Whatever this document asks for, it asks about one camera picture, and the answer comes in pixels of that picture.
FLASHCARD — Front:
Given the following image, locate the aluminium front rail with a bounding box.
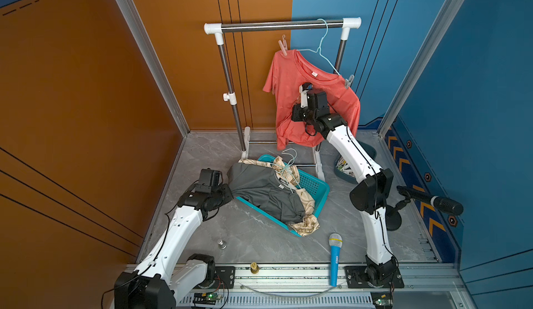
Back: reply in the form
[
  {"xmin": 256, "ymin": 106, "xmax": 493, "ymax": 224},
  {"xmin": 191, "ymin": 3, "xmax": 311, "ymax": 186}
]
[{"xmin": 216, "ymin": 263, "xmax": 466, "ymax": 292}]

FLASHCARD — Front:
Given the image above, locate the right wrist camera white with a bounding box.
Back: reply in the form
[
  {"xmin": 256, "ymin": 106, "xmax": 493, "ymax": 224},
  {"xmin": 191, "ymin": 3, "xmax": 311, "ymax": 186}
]
[{"xmin": 299, "ymin": 82, "xmax": 312, "ymax": 109}]

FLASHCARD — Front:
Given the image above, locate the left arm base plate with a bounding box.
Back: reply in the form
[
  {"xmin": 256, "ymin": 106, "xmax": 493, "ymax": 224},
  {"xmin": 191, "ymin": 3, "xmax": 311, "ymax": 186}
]
[{"xmin": 193, "ymin": 265, "xmax": 236, "ymax": 290}]

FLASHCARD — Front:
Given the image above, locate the left green circuit board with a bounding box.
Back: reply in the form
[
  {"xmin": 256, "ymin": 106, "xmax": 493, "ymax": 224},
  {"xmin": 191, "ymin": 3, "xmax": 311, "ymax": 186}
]
[{"xmin": 192, "ymin": 292, "xmax": 225, "ymax": 308}]

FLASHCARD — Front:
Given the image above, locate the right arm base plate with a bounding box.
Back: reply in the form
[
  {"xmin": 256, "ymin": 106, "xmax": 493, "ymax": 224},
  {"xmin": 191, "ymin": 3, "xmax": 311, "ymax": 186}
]
[{"xmin": 344, "ymin": 265, "xmax": 405, "ymax": 289}]

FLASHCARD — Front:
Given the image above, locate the grey garment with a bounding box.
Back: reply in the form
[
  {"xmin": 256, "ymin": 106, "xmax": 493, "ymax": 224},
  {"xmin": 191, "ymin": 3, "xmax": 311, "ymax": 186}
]
[{"xmin": 228, "ymin": 163, "xmax": 305, "ymax": 224}]

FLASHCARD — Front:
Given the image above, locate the beige patterned cloth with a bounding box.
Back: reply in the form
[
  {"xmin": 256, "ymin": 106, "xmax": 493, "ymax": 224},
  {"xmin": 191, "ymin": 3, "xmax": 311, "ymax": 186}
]
[{"xmin": 238, "ymin": 156, "xmax": 319, "ymax": 236}]

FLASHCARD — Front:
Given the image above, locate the red t-shirt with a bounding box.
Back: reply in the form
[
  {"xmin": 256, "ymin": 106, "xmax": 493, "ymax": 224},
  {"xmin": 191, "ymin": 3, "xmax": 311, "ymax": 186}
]
[{"xmin": 263, "ymin": 50, "xmax": 360, "ymax": 150}]

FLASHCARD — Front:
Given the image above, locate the teal plastic laundry basket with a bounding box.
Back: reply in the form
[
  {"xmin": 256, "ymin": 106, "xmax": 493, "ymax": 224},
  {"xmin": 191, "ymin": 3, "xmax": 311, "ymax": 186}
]
[{"xmin": 235, "ymin": 154, "xmax": 330, "ymax": 237}]

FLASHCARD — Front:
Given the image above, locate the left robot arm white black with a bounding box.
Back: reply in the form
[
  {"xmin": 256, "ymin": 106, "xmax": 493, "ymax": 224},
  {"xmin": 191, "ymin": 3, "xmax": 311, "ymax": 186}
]
[{"xmin": 111, "ymin": 168, "xmax": 233, "ymax": 308}]

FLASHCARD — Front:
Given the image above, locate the grey clothespin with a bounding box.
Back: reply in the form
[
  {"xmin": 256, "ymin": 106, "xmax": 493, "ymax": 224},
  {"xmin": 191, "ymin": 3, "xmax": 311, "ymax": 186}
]
[{"xmin": 345, "ymin": 74, "xmax": 355, "ymax": 89}]

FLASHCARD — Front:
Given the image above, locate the metal clothes drying rack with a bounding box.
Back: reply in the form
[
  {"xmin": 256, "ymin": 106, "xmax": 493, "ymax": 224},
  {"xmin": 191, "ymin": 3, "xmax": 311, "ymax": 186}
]
[{"xmin": 203, "ymin": 17, "xmax": 362, "ymax": 184}]

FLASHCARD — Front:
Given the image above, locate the green circuit board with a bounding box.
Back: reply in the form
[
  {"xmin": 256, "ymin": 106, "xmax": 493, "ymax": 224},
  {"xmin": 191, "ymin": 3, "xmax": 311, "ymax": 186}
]
[
  {"xmin": 371, "ymin": 292, "xmax": 394, "ymax": 309},
  {"xmin": 192, "ymin": 292, "xmax": 225, "ymax": 308}
]

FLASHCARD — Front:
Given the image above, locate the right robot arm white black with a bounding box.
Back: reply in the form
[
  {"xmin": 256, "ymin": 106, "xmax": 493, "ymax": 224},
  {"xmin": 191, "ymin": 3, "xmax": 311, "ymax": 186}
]
[{"xmin": 291, "ymin": 91, "xmax": 400, "ymax": 288}]

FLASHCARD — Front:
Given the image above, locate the small brass weight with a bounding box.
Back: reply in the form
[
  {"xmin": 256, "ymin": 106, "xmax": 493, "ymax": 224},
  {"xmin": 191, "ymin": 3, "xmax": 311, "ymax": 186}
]
[{"xmin": 249, "ymin": 262, "xmax": 260, "ymax": 274}]

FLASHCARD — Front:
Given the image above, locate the right green circuit board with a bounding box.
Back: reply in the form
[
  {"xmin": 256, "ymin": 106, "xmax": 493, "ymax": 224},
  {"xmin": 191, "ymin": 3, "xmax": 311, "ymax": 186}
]
[{"xmin": 371, "ymin": 292, "xmax": 394, "ymax": 309}]

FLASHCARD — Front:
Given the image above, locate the blue toy microphone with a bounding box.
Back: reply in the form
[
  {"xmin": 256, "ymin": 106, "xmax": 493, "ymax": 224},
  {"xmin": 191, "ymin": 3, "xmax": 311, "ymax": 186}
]
[{"xmin": 328, "ymin": 233, "xmax": 343, "ymax": 288}]

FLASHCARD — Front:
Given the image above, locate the pink clothespin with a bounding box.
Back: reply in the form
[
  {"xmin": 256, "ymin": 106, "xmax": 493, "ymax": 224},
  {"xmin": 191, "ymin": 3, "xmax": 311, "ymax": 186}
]
[{"xmin": 278, "ymin": 34, "xmax": 288, "ymax": 56}]

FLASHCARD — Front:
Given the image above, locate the dark teal clothespin bin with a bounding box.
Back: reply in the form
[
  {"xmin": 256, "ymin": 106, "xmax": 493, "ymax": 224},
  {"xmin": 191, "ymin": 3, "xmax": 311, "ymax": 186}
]
[{"xmin": 333, "ymin": 140, "xmax": 378, "ymax": 184}]

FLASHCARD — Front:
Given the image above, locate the light green wire hanger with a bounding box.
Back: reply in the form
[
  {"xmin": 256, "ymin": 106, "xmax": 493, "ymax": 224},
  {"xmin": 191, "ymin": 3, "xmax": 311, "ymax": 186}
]
[{"xmin": 299, "ymin": 18, "xmax": 340, "ymax": 76}]

